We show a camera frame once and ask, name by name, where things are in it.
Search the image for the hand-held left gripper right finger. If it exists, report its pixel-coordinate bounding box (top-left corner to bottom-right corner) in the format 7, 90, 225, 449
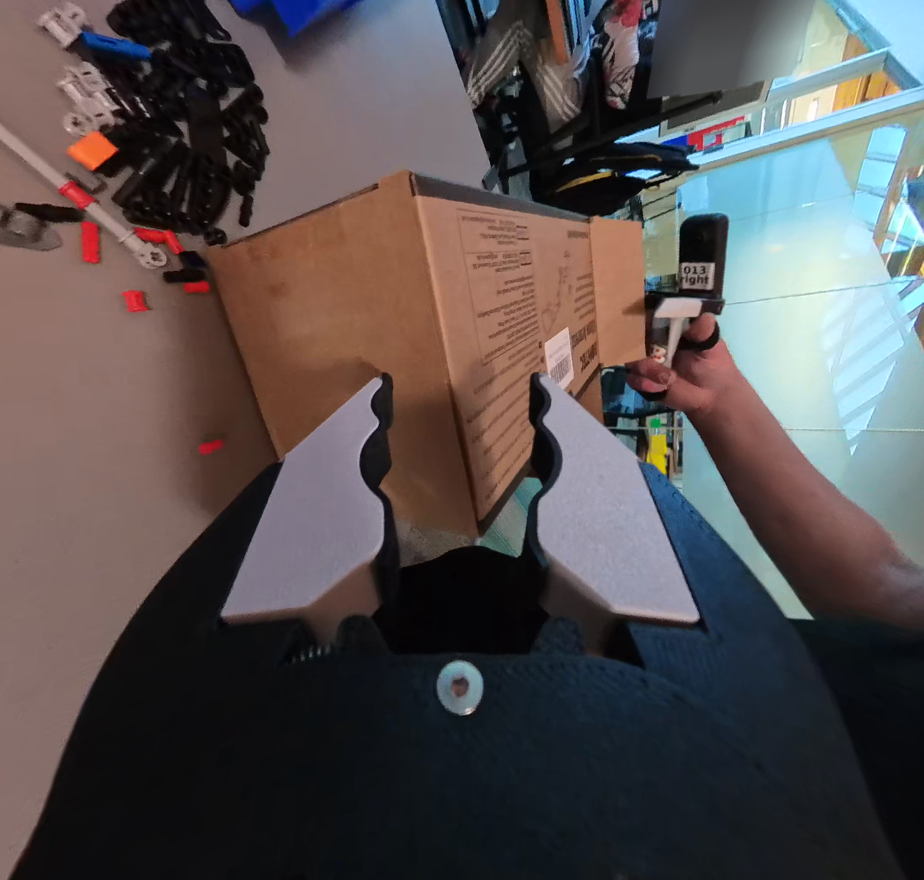
526, 373, 701, 656

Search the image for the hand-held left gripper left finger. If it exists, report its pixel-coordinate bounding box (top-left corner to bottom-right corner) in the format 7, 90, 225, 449
220, 373, 401, 644

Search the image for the brown cardboard box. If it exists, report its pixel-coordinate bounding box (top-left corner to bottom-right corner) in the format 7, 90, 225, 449
208, 170, 648, 534

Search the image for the person's right forearm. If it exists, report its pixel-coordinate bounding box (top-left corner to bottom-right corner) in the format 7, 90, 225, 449
682, 382, 924, 632

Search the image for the long grey lego axle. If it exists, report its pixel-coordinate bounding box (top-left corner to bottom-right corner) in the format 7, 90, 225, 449
0, 123, 167, 269

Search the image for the pile of black lego pieces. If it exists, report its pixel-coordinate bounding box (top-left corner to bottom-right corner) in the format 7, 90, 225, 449
108, 0, 271, 246

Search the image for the grey lego panel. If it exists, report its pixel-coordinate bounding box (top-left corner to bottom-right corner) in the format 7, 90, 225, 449
0, 205, 62, 251

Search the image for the orange lego piece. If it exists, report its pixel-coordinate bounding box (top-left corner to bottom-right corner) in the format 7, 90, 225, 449
67, 131, 120, 169

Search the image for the light grey lego connector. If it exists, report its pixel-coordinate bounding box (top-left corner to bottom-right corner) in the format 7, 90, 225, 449
58, 64, 120, 137
38, 2, 88, 47

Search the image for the blue lego beam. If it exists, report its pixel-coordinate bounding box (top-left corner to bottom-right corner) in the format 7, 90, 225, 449
79, 30, 153, 61

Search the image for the person's right hand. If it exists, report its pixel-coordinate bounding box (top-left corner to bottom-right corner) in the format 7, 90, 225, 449
624, 313, 744, 415

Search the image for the glass railing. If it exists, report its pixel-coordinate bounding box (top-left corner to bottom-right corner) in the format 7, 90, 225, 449
675, 46, 924, 462

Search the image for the black and yellow backpack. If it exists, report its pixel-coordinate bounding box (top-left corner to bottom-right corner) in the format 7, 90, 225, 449
549, 142, 701, 206

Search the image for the wooden desk with black legs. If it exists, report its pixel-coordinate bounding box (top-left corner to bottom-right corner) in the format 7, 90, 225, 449
538, 0, 571, 65

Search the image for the person's dark clothing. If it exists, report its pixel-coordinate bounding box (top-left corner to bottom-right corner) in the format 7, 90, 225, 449
794, 616, 924, 880

